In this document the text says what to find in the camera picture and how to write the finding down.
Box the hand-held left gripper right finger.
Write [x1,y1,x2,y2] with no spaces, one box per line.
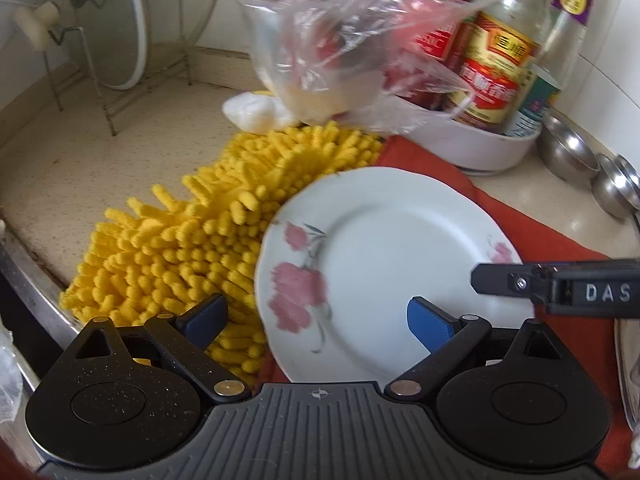
[384,297,563,404]

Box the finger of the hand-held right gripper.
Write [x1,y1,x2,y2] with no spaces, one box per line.
[471,261,551,306]

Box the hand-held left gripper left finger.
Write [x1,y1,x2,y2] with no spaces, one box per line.
[60,294,251,404]

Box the white floral plate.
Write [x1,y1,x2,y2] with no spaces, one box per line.
[254,166,536,386]

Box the large steel bowl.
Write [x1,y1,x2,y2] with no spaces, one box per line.
[537,112,601,184]

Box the red cloth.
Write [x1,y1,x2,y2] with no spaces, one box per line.
[257,135,636,467]

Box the yellow chenille cloth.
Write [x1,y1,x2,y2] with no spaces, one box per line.
[60,121,386,386]

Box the small steel bowl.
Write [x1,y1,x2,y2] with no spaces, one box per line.
[615,155,640,211]
[591,152,634,219]

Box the white round tray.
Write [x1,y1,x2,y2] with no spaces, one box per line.
[395,95,543,177]

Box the teal label jar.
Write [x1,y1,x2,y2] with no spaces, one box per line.
[505,62,562,139]

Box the steel sink rim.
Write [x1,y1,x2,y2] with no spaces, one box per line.
[0,230,87,471]

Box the red label sauce bottle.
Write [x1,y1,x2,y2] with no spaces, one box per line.
[445,0,551,134]

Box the crumpled clear plastic bag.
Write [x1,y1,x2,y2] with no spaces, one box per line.
[0,330,26,424]

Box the small white plastic bag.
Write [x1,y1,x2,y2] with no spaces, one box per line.
[222,91,301,134]

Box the red can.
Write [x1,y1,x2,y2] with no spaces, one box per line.
[385,0,481,111]

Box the white rimmed glass pot lid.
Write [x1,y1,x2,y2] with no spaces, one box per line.
[0,0,149,92]

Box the metal rimmed glass pot lid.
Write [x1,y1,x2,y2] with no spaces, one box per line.
[125,0,224,61]

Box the wire lid rack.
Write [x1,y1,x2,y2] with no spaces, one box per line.
[42,25,194,137]

